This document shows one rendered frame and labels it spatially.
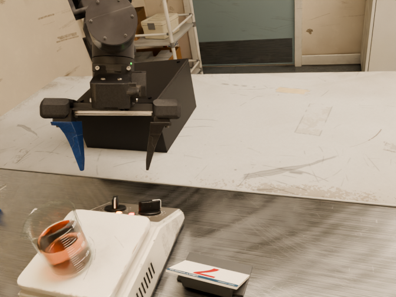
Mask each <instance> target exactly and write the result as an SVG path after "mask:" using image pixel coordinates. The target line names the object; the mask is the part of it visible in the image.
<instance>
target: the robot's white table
mask: <svg viewBox="0 0 396 297"><path fill-rule="evenodd" d="M191 76H192V82H193V89H194V96H195V100H196V106H197V107H196V108H195V110H194V111H193V113H192V115H191V116H190V118H189V119H188V121H187V123H186V124H185V125H184V127H183V128H182V130H181V132H180V133H179V135H178V136H177V138H176V139H175V141H174V143H173V144H172V145H171V147H170V149H169V150H168V152H167V153H163V152H154V154H153V158H152V160H151V164H150V168H149V170H146V155H147V152H146V151H135V150H117V149H107V148H89V147H87V146H86V143H85V141H84V138H83V141H84V155H85V165H84V170H83V171H80V170H79V167H78V164H77V162H76V159H75V157H74V154H73V152H72V149H71V146H70V144H69V142H68V140H67V138H66V136H65V134H64V133H63V132H62V130H61V129H60V128H59V127H56V126H52V125H51V121H52V118H42V117H41V116H40V114H39V106H40V103H41V101H42V100H43V99H44V98H69V99H72V100H76V101H77V100H78V99H79V98H80V97H81V96H82V95H83V94H84V93H85V92H86V91H87V90H89V89H90V81H91V79H92V78H93V76H68V77H58V78H56V79H54V80H53V81H51V82H50V83H49V84H47V85H46V86H44V87H43V88H41V89H40V90H38V91H37V92H36V93H34V94H33V95H31V96H30V97H28V98H27V99H26V100H24V101H23V102H21V103H20V104H18V105H17V106H16V107H14V108H13V109H11V110H9V111H8V112H7V113H5V114H4V115H2V116H1V117H0V169H4V170H16V171H27V172H34V173H46V174H57V175H64V176H76V177H88V178H94V179H106V180H118V181H124V182H136V183H148V184H160V185H166V186H178V187H190V188H197V189H209V190H220V191H227V192H239V193H250V194H262V195H269V196H280V197H293V198H299V199H311V200H323V201H329V202H341V203H353V204H364V205H371V206H383V207H394V208H396V71H370V72H295V73H260V74H191Z"/></svg>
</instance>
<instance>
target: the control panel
mask: <svg viewBox="0 0 396 297"><path fill-rule="evenodd" d="M111 204H112V202H109V203H107V204H105V205H102V206H100V207H97V208H95V209H93V211H99V212H106V211H105V210H104V208H105V207H106V206H108V205H111ZM119 204H122V205H125V206H126V210H124V211H121V212H122V213H120V214H125V215H128V214H129V213H134V215H136V216H143V215H140V214H139V213H138V204H127V203H119ZM160 210H161V213H160V214H158V215H155V216H145V217H147V218H149V220H150V221H151V222H160V221H161V220H163V219H164V218H166V217H167V216H169V215H170V214H172V213H173V212H175V211H176V210H178V209H175V208H168V207H161V208H160ZM109 213H116V212H109Z"/></svg>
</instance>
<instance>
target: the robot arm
mask: <svg viewBox="0 0 396 297"><path fill-rule="evenodd" d="M68 2H69V5H70V7H71V10H72V12H73V14H74V17H75V20H79V19H82V18H83V25H82V28H83V31H84V33H85V36H86V37H84V38H82V39H83V41H84V44H85V47H86V49H87V51H88V54H89V56H90V58H91V61H92V71H93V78H92V79H91V81H90V92H91V98H90V102H91V103H78V101H76V100H72V99H69V98H44V99H43V100H42V101H41V103H40V106H39V114H40V116H41V117H42V118H52V121H51V125H52V126H56V127H59V128H60V129H61V130H62V132H63V133H64V134H65V136H66V138H67V140H68V142H69V144H70V146H71V149H72V152H73V154H74V157H75V159H76V162H77V164H78V167H79V170H80V171H83V170H84V165H85V155H84V141H83V127H82V121H77V117H78V116H151V117H152V118H153V121H152V122H150V131H149V137H148V146H147V155H146V170H149V168H150V164H151V160H152V158H153V154H154V150H155V148H156V144H157V142H158V139H159V137H160V134H161V132H162V131H163V128H164V126H165V128H169V126H171V121H170V119H179V118H180V117H181V103H180V102H179V101H178V100H177V99H156V100H154V101H153V103H152V104H135V103H136V102H138V98H147V90H146V71H135V70H134V56H135V52H136V48H135V46H134V39H135V35H136V29H137V19H138V18H137V13H136V10H135V8H134V7H133V6H132V4H131V2H132V0H68ZM107 107H109V108H107ZM100 110H107V111H100Z"/></svg>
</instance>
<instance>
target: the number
mask: <svg viewBox="0 0 396 297"><path fill-rule="evenodd" d="M172 269H176V270H181V271H184V272H188V273H193V274H196V275H200V276H205V277H208V278H213V279H217V280H220V281H225V282H229V283H234V284H238V283H239V282H240V281H241V280H242V279H243V278H244V277H245V276H246V275H242V274H239V273H234V272H229V271H226V270H221V269H216V268H212V267H208V266H204V265H199V264H196V263H191V262H186V261H185V262H183V263H181V264H178V265H176V266H174V267H172Z"/></svg>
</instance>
